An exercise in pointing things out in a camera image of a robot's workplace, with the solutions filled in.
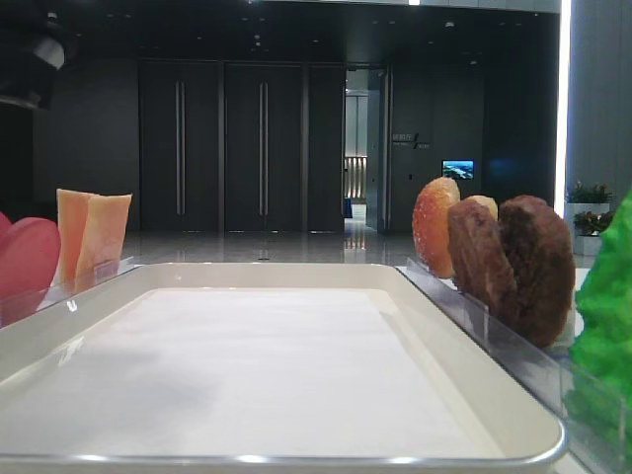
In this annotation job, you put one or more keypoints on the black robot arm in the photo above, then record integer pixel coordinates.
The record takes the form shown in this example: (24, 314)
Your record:
(34, 47)

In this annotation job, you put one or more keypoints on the rear brown meat patty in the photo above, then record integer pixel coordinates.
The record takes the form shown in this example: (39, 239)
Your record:
(480, 265)

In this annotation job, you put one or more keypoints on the brown meat patty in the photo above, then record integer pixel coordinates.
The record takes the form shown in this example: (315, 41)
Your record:
(537, 243)
(480, 265)

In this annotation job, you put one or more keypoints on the front orange cheese slice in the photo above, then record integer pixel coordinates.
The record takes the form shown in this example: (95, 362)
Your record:
(104, 233)

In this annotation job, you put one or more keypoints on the orange cheese slice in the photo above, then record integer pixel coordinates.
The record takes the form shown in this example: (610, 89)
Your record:
(72, 212)
(104, 233)

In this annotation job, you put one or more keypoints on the front brown meat patty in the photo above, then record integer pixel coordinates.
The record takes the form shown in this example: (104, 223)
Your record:
(537, 243)

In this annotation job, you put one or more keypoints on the rear orange cheese slice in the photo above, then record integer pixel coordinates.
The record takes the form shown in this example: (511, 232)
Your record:
(72, 212)

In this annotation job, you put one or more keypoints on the front red tomato slice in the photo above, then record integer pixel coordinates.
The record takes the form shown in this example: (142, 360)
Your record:
(30, 250)

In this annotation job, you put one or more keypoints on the red tomato slice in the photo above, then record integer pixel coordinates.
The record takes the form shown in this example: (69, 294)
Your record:
(30, 250)
(5, 224)

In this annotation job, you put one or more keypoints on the rear red tomato slice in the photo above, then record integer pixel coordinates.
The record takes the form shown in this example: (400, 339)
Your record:
(5, 224)

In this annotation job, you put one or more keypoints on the green lettuce leaf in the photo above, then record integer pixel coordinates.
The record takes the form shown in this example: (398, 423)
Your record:
(605, 316)

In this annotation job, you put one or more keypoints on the glazed bun top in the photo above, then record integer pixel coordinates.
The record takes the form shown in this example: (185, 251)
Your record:
(429, 224)

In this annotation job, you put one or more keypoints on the white rectangular tray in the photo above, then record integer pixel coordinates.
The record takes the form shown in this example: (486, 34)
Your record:
(261, 368)

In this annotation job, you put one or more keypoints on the potted plants in planter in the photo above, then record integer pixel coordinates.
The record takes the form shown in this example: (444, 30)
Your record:
(588, 214)

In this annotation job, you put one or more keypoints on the small wall screen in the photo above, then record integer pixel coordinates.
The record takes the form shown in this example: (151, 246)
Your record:
(458, 169)

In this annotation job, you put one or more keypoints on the clear acrylic front rail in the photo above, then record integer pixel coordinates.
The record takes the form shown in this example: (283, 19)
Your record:
(18, 307)

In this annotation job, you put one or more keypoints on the clear acrylic rail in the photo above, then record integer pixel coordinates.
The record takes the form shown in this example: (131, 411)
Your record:
(18, 307)
(548, 375)

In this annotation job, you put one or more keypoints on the clear acrylic right rail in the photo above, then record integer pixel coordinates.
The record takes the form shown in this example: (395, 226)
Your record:
(548, 375)

